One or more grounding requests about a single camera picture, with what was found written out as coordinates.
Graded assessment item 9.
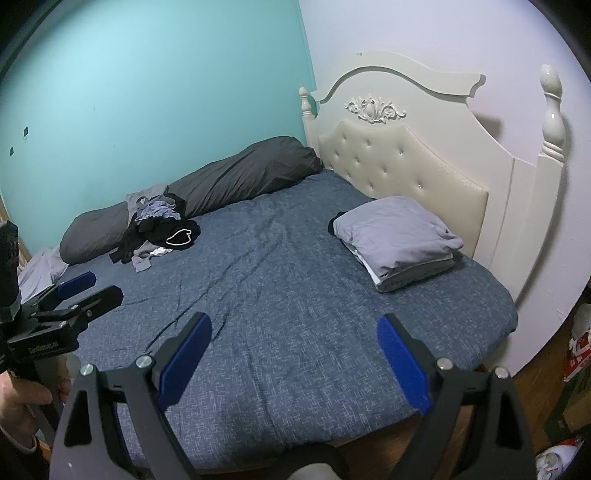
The folded grey garment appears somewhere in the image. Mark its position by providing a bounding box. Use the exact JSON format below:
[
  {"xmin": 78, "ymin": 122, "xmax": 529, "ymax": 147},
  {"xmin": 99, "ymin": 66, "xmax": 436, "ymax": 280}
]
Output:
[{"xmin": 376, "ymin": 257, "xmax": 455, "ymax": 292}]

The folded white garment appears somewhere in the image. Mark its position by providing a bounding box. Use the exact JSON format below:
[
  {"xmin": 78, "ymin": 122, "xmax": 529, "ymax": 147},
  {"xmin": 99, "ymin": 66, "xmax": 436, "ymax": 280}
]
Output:
[{"xmin": 353, "ymin": 251, "xmax": 386, "ymax": 283}]

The black garment white drawstring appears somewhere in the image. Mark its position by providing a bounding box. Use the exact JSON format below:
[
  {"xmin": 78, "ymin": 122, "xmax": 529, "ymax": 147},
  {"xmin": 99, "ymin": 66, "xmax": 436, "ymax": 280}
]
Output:
[{"xmin": 161, "ymin": 222, "xmax": 201, "ymax": 251}]

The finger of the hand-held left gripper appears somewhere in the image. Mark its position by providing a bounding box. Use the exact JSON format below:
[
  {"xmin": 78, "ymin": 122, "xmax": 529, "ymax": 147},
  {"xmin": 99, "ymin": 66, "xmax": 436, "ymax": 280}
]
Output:
[
  {"xmin": 28, "ymin": 285, "xmax": 124, "ymax": 322},
  {"xmin": 44, "ymin": 271, "xmax": 97, "ymax": 304}
]

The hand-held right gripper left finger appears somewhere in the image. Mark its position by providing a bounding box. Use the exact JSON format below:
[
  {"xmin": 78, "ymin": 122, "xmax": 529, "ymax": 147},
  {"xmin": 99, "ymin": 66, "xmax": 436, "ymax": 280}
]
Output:
[{"xmin": 48, "ymin": 311, "xmax": 213, "ymax": 480}]

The light grey garment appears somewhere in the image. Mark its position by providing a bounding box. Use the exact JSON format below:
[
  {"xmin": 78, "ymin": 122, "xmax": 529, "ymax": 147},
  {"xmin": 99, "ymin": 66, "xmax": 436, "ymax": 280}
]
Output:
[{"xmin": 126, "ymin": 184, "xmax": 169, "ymax": 228}]

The dark grey pillow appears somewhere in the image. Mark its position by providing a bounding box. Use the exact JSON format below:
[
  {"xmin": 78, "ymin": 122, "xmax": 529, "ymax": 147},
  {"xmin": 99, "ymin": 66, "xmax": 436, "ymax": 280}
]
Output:
[
  {"xmin": 60, "ymin": 203, "xmax": 139, "ymax": 265},
  {"xmin": 164, "ymin": 136, "xmax": 321, "ymax": 217}
]

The white plastic bag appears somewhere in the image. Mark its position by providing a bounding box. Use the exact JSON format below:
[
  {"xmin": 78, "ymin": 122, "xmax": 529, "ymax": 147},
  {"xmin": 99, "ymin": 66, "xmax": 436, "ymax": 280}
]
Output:
[{"xmin": 536, "ymin": 434, "xmax": 587, "ymax": 480}]

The blue striped garment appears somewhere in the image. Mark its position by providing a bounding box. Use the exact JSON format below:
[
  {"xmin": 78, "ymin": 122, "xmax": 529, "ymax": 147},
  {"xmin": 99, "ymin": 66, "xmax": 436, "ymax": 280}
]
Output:
[{"xmin": 136, "ymin": 198, "xmax": 182, "ymax": 222}]

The cream tufted headboard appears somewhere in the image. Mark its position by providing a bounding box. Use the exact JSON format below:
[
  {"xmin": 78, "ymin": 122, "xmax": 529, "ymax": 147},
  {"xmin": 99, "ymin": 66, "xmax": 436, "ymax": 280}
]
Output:
[{"xmin": 298, "ymin": 51, "xmax": 566, "ymax": 305}]

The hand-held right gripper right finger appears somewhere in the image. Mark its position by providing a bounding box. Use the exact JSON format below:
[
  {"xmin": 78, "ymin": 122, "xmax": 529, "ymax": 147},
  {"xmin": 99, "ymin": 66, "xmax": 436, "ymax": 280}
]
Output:
[{"xmin": 376, "ymin": 314, "xmax": 539, "ymax": 480}]

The person's left forearm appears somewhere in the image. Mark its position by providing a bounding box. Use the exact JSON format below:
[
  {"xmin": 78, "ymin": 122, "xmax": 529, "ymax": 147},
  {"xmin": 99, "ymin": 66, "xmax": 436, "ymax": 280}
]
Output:
[{"xmin": 0, "ymin": 422, "xmax": 41, "ymax": 480}]

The grey jacket black collar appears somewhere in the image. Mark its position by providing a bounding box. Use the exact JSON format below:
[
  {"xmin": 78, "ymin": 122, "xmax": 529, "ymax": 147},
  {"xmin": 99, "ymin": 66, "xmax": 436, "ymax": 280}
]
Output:
[{"xmin": 328, "ymin": 196, "xmax": 464, "ymax": 275}]

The person's left hand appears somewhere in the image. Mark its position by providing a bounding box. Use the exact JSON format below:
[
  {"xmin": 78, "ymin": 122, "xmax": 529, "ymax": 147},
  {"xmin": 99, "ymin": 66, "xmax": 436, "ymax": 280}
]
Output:
[{"xmin": 0, "ymin": 361, "xmax": 75, "ymax": 446}]

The blue patterned bed cover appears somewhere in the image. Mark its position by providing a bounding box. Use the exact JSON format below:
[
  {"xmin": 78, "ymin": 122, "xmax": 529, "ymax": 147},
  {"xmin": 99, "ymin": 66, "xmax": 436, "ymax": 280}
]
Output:
[{"xmin": 18, "ymin": 168, "xmax": 518, "ymax": 472}]

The cardboard box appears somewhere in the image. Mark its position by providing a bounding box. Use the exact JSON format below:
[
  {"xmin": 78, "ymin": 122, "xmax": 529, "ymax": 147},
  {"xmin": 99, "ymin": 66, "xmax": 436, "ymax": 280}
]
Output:
[{"xmin": 545, "ymin": 374, "xmax": 591, "ymax": 439}]

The light blue sheet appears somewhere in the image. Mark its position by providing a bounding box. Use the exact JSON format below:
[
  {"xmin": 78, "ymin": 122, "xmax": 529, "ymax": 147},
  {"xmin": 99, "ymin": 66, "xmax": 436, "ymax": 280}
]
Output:
[{"xmin": 18, "ymin": 247, "xmax": 69, "ymax": 301}]

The grey garment white lining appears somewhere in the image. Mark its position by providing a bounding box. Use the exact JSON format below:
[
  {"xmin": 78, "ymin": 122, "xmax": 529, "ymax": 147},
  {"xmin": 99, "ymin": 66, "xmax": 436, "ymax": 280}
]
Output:
[{"xmin": 131, "ymin": 242, "xmax": 175, "ymax": 274}]

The red white bag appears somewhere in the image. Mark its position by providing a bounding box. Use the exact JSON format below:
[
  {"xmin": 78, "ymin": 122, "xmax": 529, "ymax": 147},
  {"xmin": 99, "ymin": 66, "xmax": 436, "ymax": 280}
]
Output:
[{"xmin": 563, "ymin": 302, "xmax": 591, "ymax": 381}]

